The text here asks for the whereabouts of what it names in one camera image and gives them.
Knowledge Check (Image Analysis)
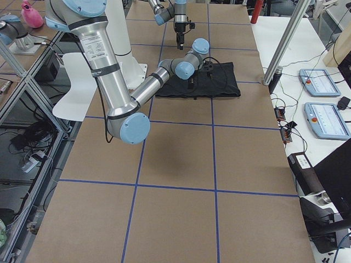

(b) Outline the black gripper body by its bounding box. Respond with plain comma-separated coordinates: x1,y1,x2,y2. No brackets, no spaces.
187,72,198,90
174,22,186,50

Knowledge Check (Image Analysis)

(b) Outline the black printed t-shirt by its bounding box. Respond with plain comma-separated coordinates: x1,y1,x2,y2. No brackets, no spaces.
155,62,241,99

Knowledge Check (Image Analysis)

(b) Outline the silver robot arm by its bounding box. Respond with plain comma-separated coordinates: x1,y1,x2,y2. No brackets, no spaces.
147,0,190,50
45,1,210,144

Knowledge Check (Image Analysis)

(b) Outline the red cylinder bottle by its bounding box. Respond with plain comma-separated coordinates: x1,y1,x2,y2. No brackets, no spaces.
251,0,264,24

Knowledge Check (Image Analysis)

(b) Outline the black water bottle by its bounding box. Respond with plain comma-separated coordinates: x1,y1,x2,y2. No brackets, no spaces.
268,66,283,95

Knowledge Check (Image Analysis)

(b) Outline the upper orange connector board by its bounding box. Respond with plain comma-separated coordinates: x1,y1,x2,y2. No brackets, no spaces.
274,107,286,121

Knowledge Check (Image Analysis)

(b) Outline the orange connector board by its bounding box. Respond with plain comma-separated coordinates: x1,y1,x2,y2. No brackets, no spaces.
279,121,297,145
274,107,286,121

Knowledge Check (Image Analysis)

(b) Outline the brown paper table cover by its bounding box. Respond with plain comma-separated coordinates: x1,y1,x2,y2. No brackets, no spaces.
26,4,314,262

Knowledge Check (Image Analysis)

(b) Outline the lower orange connector board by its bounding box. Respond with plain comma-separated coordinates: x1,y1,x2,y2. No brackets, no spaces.
279,121,297,145

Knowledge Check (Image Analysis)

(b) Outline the white plastic chair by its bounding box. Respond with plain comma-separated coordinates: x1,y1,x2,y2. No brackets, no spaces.
52,53,97,122

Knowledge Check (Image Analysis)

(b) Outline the upper blue teach pendant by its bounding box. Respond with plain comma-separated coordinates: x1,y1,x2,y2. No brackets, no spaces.
298,68,341,97

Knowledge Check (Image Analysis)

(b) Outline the blue teach pendant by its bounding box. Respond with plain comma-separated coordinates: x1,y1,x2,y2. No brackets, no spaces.
304,102,350,141
298,68,341,97

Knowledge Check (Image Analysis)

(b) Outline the black box under table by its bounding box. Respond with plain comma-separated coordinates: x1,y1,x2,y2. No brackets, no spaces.
35,53,60,82

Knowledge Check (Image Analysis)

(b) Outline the lower blue teach pendant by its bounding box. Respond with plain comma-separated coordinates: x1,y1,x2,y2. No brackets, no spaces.
304,102,350,141

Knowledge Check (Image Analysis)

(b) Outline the pink plush toy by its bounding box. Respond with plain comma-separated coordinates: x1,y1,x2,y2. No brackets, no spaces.
21,1,44,28

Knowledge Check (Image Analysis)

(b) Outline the black computer mouse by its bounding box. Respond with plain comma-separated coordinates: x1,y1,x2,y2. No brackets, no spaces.
337,96,350,110

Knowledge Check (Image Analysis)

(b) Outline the black monitor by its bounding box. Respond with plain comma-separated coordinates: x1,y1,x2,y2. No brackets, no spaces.
314,140,350,219

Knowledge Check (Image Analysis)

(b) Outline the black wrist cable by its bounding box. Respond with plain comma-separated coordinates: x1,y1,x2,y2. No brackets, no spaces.
204,56,228,90

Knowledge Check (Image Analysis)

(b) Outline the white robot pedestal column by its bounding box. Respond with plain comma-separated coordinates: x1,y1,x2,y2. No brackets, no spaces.
105,0,148,90

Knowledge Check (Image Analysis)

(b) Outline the aluminium frame post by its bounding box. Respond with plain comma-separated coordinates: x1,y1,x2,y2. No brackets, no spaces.
263,0,310,85

